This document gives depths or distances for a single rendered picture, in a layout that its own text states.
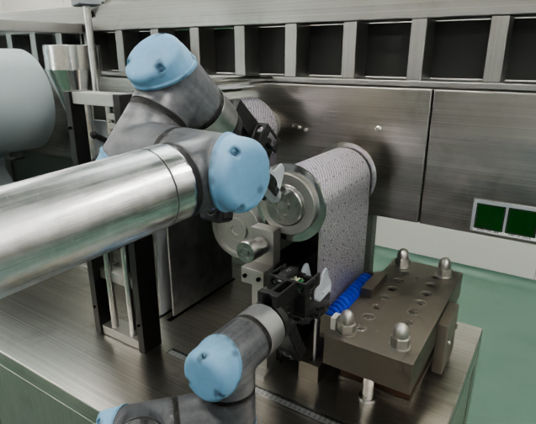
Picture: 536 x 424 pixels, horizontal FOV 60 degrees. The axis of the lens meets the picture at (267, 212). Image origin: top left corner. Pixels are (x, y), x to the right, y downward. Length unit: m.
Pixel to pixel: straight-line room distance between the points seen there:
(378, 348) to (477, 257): 2.83
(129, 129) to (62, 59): 0.78
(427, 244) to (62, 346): 2.96
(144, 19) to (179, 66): 0.94
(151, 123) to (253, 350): 0.33
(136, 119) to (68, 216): 0.22
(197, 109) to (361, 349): 0.50
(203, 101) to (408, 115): 0.59
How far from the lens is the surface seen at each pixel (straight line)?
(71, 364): 1.09
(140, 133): 0.53
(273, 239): 0.84
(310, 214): 0.82
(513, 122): 1.03
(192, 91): 0.57
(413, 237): 3.70
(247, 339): 0.66
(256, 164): 0.44
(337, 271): 0.96
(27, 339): 1.21
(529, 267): 3.62
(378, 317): 0.93
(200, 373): 0.64
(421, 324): 0.94
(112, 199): 0.37
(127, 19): 1.55
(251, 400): 0.70
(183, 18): 1.39
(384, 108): 1.09
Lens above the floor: 1.51
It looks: 19 degrees down
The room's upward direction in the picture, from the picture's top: straight up
